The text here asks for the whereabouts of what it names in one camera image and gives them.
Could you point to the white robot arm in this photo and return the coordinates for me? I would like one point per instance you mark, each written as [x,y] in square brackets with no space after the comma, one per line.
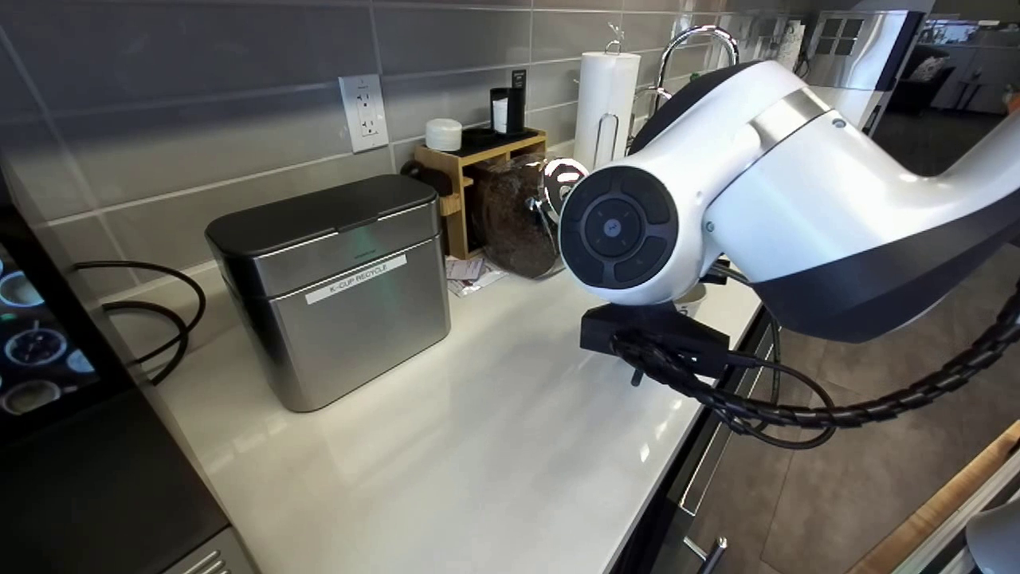
[831,232]

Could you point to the white wall outlet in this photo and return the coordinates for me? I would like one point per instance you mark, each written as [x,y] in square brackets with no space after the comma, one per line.
[366,109]

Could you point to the wooden shelf organizer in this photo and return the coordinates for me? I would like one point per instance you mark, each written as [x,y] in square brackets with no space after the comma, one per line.
[479,149]

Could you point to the black monitor screen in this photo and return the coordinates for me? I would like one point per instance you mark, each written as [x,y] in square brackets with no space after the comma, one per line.
[54,355]

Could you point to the steel countertop bin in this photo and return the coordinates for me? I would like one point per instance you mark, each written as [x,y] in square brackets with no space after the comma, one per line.
[336,285]

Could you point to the black cylinder container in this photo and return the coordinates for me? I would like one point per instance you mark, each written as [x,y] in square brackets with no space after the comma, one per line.
[518,101]

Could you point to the paper towel roll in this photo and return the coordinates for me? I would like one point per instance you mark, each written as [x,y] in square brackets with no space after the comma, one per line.
[605,106]

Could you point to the chrome large faucet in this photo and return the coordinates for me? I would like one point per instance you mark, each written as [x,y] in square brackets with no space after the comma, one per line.
[702,50]

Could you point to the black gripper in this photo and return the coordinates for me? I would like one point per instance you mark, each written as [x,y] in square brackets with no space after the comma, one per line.
[654,335]

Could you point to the glass coffee bean jar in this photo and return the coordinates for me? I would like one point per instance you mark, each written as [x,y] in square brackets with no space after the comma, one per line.
[518,212]

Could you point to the white small jar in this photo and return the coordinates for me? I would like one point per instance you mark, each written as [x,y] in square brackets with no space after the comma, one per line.
[445,136]

